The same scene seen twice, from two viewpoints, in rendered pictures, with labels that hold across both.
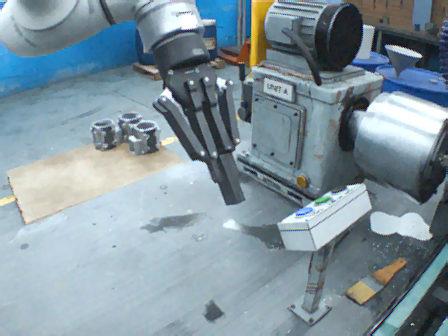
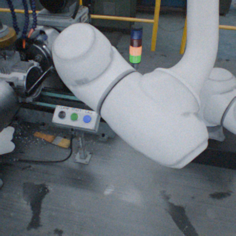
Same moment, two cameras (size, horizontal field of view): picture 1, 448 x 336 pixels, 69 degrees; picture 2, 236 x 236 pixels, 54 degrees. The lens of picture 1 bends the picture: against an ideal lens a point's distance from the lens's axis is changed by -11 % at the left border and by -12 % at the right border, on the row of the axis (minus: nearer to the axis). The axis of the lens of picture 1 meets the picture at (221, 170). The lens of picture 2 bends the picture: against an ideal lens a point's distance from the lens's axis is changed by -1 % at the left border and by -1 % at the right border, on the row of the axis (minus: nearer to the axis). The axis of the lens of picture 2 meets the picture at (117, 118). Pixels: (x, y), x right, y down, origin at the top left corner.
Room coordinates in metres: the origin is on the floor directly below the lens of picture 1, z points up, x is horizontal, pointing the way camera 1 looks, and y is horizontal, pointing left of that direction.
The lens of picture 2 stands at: (0.75, 0.44, 1.64)
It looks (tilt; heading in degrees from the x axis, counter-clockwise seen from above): 42 degrees down; 234
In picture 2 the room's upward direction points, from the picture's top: straight up
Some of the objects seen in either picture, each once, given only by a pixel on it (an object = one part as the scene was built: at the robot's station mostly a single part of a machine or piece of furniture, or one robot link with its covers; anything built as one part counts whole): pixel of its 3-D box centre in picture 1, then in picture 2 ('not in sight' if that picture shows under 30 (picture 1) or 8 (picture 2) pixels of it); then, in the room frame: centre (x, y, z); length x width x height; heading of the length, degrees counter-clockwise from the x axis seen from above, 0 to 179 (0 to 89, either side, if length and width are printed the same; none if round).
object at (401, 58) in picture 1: (401, 68); not in sight; (2.14, -1.13, 0.93); 0.25 x 0.24 x 0.25; 131
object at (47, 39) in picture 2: not in sight; (42, 49); (0.37, -0.83, 1.04); 0.41 x 0.25 x 0.25; 40
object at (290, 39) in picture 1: (295, 68); not in sight; (1.05, -0.22, 1.16); 0.33 x 0.26 x 0.42; 40
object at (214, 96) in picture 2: not in sight; (213, 95); (-0.01, 0.05, 1.08); 0.18 x 0.16 x 0.22; 93
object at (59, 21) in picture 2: not in sight; (66, 37); (0.13, -1.03, 0.99); 0.35 x 0.31 x 0.37; 40
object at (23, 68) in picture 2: not in sight; (16, 79); (0.59, -0.65, 1.02); 0.20 x 0.19 x 0.19; 130
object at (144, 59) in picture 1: (177, 45); not in sight; (5.64, 0.67, 0.37); 1.20 x 0.80 x 0.74; 126
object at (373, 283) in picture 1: (380, 278); (51, 139); (0.56, -0.37, 0.80); 0.21 x 0.05 x 0.01; 122
